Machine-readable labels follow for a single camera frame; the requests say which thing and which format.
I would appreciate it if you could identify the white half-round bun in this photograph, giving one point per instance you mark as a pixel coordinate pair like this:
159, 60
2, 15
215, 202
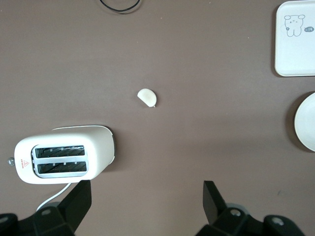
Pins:
147, 97

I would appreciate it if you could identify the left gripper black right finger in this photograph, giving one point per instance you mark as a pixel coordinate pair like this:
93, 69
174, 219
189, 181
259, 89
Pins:
214, 201

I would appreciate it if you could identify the white two-slot toaster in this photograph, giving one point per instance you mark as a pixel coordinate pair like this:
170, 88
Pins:
98, 150

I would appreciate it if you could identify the cream tray with rabbit print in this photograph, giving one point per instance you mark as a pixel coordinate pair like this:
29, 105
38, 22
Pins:
295, 56

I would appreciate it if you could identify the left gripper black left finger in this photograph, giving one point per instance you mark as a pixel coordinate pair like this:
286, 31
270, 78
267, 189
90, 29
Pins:
73, 204

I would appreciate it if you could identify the round cream plate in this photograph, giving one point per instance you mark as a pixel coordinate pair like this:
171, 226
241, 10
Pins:
306, 123

